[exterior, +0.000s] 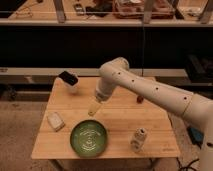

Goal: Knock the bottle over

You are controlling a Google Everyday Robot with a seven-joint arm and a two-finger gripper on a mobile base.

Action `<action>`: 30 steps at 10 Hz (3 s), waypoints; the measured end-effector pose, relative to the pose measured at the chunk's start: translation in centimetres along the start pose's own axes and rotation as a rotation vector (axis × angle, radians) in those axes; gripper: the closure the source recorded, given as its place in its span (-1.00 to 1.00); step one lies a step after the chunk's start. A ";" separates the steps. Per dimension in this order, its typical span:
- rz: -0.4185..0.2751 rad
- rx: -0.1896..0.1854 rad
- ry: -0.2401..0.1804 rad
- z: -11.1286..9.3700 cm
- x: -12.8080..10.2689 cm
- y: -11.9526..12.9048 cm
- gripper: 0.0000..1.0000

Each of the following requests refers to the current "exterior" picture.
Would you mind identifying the white sponge block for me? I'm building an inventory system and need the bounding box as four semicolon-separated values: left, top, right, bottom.
47;112;65;132

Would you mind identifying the wooden shelf with clutter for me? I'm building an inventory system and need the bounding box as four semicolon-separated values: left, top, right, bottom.
0;0;213;27

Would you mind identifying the blue object on floor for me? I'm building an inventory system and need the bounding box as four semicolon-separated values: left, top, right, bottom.
187;126;203;147

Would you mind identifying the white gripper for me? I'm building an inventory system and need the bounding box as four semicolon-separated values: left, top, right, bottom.
88;88;110;116

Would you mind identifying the black cable on floor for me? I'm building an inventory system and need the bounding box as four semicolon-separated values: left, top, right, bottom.
175;156;201;171

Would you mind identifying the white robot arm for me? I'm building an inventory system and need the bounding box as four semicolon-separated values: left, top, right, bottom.
88;57;213;171

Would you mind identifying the wooden table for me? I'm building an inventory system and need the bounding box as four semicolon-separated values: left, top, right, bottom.
30;76;181;171

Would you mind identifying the white cup with black object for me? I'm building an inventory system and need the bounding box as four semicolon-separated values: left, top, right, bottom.
58;71;78;94

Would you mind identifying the red chili pepper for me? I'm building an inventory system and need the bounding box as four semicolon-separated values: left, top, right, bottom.
137;96;144;104

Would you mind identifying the black box at right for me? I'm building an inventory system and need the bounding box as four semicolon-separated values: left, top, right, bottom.
185;55;213;83

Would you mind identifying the green round plate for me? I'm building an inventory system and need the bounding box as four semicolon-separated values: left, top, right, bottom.
70;120;108;158

